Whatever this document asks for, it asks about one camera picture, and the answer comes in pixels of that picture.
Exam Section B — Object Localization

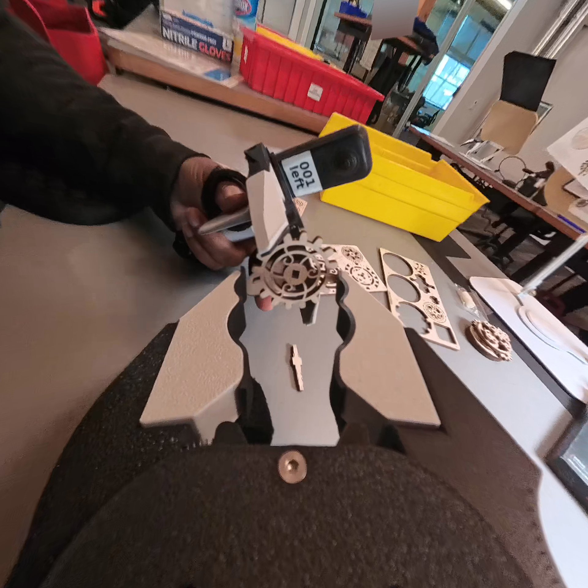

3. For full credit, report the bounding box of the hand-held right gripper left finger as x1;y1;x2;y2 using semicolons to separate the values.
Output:
139;271;252;446

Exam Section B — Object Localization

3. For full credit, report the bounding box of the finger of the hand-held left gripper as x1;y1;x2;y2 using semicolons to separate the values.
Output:
246;171;296;259

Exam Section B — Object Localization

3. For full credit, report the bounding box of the wooden sheet with round holes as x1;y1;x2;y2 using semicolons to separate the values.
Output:
379;247;461;352

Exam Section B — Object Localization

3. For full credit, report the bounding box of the wooden sheet with large gears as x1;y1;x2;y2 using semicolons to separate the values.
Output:
322;243;389;295

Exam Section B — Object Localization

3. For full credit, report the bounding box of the red plastic bin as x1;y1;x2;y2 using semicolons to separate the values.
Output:
239;25;385;126

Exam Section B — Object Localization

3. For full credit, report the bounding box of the tan background chair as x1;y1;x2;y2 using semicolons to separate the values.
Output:
478;51;557;154

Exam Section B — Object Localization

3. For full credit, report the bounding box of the person's left hand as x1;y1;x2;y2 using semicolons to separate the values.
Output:
170;157;258;272

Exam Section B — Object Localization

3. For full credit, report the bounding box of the yellow plastic bin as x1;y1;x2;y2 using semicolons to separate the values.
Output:
319;112;490;243

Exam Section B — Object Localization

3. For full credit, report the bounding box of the yellow background bin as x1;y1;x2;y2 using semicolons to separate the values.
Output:
255;24;325;62

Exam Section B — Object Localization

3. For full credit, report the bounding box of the white box with blue label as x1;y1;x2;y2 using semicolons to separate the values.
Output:
158;0;259;63

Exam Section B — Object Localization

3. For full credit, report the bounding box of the clear plastic bag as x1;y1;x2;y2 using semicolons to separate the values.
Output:
452;282;490;321

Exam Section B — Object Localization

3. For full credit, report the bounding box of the person's left forearm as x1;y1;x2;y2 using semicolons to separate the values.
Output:
0;9;212;227

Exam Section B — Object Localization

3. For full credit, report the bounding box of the black puzzle box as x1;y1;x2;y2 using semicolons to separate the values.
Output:
544;413;588;511

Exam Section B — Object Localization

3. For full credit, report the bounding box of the small wooden axle pin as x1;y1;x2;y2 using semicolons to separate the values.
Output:
290;344;305;392

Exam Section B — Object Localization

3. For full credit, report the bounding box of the wooden background bench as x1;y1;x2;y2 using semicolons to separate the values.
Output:
99;28;332;135

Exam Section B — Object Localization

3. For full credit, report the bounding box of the assembled wooden gear model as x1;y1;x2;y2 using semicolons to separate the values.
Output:
465;319;513;363

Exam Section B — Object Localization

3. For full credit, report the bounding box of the wooden background table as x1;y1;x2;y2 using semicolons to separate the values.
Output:
408;123;588;251

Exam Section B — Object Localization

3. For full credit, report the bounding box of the grey desk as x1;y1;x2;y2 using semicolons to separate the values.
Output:
0;73;588;588

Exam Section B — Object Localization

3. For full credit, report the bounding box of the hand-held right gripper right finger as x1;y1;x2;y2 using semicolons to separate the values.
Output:
334;273;443;444

